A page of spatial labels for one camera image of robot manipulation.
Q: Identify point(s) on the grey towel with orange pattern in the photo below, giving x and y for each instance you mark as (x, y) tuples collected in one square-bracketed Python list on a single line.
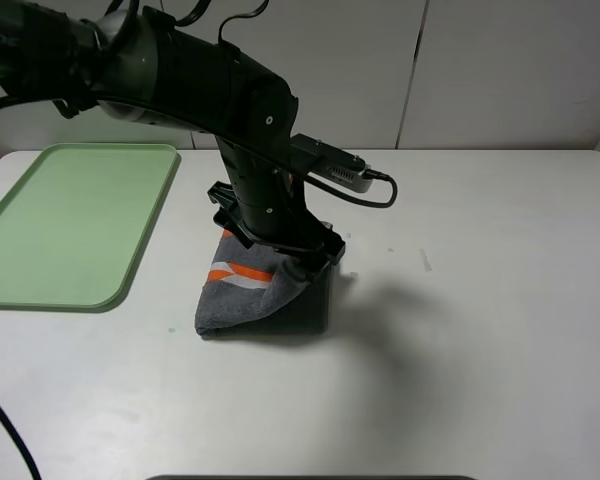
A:
[(248, 293)]

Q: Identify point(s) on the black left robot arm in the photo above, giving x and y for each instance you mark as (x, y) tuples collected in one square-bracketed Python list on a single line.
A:
[(138, 67)]

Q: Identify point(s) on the light green plastic tray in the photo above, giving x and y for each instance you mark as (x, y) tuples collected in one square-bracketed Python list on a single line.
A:
[(74, 226)]

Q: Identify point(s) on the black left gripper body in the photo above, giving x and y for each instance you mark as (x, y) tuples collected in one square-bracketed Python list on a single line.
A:
[(283, 223)]

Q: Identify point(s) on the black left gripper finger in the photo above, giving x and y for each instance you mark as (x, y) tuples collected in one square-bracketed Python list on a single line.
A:
[(305, 272)]

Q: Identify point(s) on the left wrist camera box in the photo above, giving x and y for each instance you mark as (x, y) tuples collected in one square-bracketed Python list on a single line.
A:
[(310, 155)]

